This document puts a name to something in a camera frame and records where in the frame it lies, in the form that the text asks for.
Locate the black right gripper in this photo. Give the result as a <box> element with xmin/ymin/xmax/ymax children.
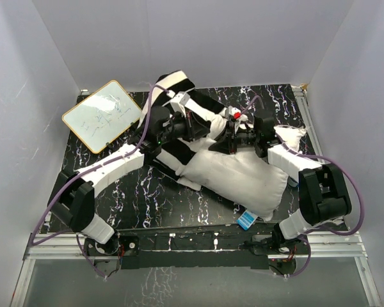
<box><xmin>209</xmin><ymin>122</ymin><xmax>260</xmax><ymax>155</ymax></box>

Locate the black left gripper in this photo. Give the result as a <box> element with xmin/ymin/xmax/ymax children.
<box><xmin>159</xmin><ymin>110</ymin><xmax>211</xmax><ymax>146</ymax></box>

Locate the black white striped pillowcase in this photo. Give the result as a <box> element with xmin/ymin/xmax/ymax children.
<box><xmin>136</xmin><ymin>70</ymin><xmax>227</xmax><ymax>191</ymax></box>

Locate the white pillow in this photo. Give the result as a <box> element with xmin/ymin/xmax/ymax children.
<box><xmin>168</xmin><ymin>122</ymin><xmax>289</xmax><ymax>221</ymax></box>

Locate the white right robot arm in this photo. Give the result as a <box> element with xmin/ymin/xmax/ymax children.
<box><xmin>209</xmin><ymin>113</ymin><xmax>352</xmax><ymax>254</ymax></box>

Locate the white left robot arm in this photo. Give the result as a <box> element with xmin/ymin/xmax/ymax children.
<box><xmin>47</xmin><ymin>106</ymin><xmax>211</xmax><ymax>255</ymax></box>

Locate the yellow framed whiteboard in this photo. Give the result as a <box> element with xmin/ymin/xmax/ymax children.
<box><xmin>62</xmin><ymin>80</ymin><xmax>141</xmax><ymax>154</ymax></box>

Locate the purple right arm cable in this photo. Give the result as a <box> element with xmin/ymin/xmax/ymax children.
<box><xmin>234</xmin><ymin>95</ymin><xmax>365</xmax><ymax>276</ymax></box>

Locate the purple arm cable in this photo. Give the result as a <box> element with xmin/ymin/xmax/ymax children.
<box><xmin>29</xmin><ymin>82</ymin><xmax>180</xmax><ymax>278</ymax></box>
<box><xmin>234</xmin><ymin>95</ymin><xmax>365</xmax><ymax>276</ymax></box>

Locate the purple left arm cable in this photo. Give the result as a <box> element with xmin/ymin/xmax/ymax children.
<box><xmin>29</xmin><ymin>82</ymin><xmax>180</xmax><ymax>278</ymax></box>

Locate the aluminium table frame rail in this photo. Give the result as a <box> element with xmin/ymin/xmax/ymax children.
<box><xmin>12</xmin><ymin>225</ymin><xmax>382</xmax><ymax>306</ymax></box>

